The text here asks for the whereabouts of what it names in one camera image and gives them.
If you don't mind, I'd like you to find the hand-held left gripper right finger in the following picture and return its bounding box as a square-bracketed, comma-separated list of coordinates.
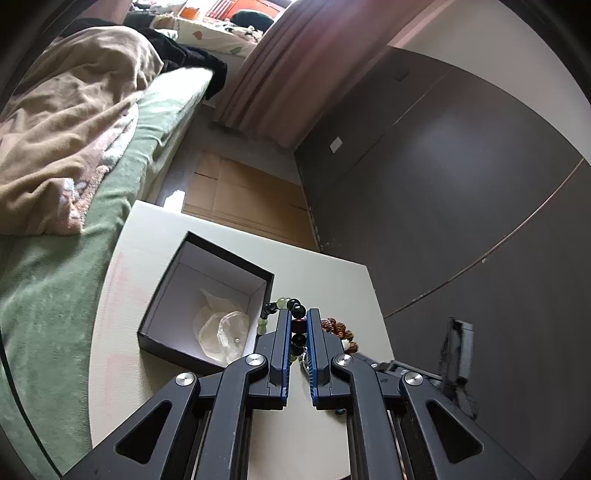
[307, 308, 539, 480]

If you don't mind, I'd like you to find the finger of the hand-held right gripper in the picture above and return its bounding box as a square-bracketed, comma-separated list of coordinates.
[353, 353, 393, 372]

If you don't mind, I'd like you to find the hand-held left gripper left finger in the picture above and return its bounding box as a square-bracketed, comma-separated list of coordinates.
[62, 308, 293, 480]

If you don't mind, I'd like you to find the brown bead bracelet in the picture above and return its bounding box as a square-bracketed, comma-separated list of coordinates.
[321, 318, 361, 355]

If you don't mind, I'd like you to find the green and black bead bracelet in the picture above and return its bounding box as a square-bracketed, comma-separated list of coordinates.
[257, 296, 311, 374]

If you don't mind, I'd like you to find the black jewelry box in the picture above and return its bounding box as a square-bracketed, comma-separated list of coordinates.
[137, 231, 275, 376]

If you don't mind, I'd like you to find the clear plastic bag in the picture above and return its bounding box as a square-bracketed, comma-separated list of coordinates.
[193, 288, 252, 365]

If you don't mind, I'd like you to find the flattened cardboard sheet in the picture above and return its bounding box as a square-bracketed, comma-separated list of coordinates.
[182, 150, 321, 252]

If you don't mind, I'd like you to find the bed with green sheet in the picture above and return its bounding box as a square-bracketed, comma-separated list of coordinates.
[0, 67, 215, 476]

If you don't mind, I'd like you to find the pink curtain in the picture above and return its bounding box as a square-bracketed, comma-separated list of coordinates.
[212, 0, 439, 149]

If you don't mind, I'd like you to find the black clothing pile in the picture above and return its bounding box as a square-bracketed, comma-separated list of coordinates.
[139, 28, 229, 100]

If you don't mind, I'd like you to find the tan blanket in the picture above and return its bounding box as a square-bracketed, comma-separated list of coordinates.
[0, 25, 164, 237]

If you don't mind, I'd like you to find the white floral bedding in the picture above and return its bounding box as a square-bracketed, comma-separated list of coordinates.
[178, 14, 264, 56]

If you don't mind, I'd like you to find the dark green cushion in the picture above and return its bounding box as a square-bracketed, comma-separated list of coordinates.
[231, 9, 275, 31]

